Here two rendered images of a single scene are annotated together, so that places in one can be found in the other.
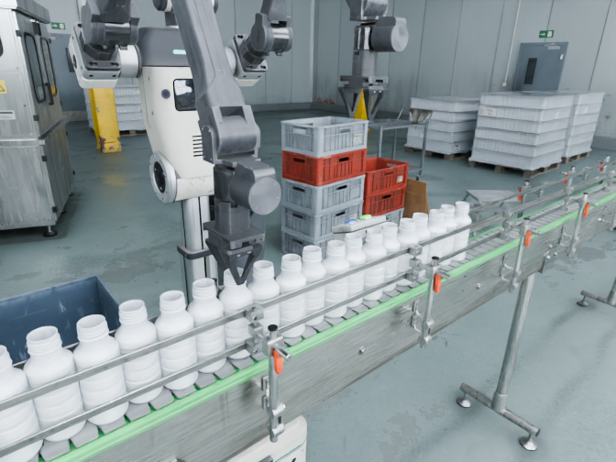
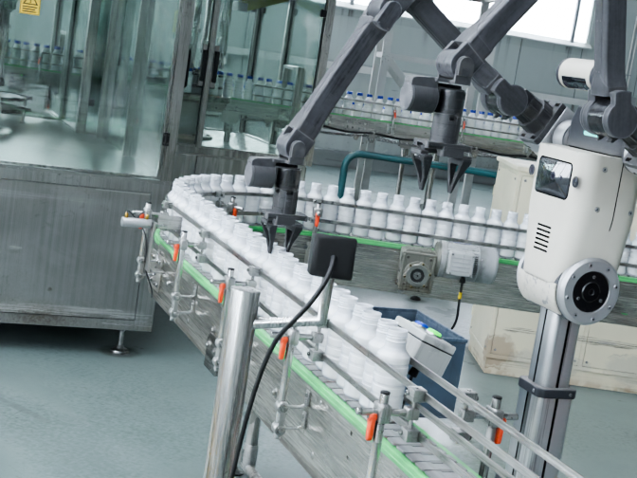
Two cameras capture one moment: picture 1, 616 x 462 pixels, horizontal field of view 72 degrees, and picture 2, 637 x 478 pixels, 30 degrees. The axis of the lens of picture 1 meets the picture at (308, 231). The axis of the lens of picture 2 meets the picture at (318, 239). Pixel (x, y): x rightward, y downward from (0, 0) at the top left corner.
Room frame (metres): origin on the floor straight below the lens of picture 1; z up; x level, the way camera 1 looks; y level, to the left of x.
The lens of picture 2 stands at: (1.61, -2.44, 1.62)
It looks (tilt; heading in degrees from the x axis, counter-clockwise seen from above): 9 degrees down; 108
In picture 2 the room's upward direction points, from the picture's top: 9 degrees clockwise
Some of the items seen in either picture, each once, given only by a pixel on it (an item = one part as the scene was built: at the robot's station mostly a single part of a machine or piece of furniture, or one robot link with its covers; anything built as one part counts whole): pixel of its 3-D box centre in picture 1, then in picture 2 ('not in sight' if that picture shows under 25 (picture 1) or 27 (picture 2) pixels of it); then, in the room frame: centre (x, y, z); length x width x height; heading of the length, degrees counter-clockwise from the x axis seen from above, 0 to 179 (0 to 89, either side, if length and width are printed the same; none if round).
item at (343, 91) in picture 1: (357, 98); (446, 169); (1.09, -0.11, 1.44); 0.07 x 0.07 x 0.09; 40
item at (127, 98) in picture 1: (122, 109); not in sight; (9.76, 4.21, 0.50); 1.24 x 1.03 x 1.00; 133
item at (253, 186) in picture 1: (246, 167); (273, 162); (0.64, 0.10, 1.36); 0.12 x 0.09 x 0.12; 40
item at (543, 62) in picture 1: (533, 92); not in sight; (10.26, -5.09, 1.05); 1.00 x 0.10 x 2.10; 40
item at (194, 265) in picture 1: (201, 297); (533, 462); (1.31, 0.37, 0.74); 0.11 x 0.11 x 0.40; 40
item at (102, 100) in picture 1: (104, 118); not in sight; (7.65, 3.62, 0.55); 0.40 x 0.40 x 1.10; 40
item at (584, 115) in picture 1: (555, 124); not in sight; (8.13, -4.58, 0.59); 1.25 x 1.03 x 1.17; 131
